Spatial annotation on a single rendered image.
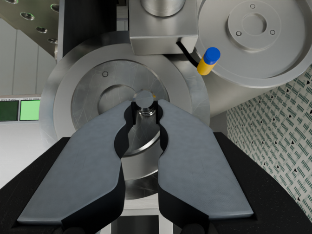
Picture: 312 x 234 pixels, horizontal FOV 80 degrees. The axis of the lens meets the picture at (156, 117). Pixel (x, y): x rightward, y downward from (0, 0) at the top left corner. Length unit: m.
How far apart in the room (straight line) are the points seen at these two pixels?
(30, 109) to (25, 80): 1.52
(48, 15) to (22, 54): 1.75
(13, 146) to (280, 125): 0.58
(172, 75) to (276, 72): 0.09
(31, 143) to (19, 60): 1.65
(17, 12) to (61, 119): 0.33
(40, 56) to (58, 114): 1.95
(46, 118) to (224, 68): 0.16
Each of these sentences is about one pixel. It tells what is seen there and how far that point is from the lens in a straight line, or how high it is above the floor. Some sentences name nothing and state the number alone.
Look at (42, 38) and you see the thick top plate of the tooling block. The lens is 0.54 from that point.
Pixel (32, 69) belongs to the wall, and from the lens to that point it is 2.10.
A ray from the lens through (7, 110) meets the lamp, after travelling 0.62.
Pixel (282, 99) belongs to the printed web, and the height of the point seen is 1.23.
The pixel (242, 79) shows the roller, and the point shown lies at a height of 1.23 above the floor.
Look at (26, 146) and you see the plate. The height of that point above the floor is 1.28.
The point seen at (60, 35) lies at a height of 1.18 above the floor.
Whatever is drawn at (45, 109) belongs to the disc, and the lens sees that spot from 0.19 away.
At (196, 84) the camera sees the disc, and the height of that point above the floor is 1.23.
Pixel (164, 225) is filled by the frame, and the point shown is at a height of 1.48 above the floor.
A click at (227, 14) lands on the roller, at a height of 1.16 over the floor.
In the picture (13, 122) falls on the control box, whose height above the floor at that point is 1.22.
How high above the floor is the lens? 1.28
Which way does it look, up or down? 8 degrees down
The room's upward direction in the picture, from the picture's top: 178 degrees clockwise
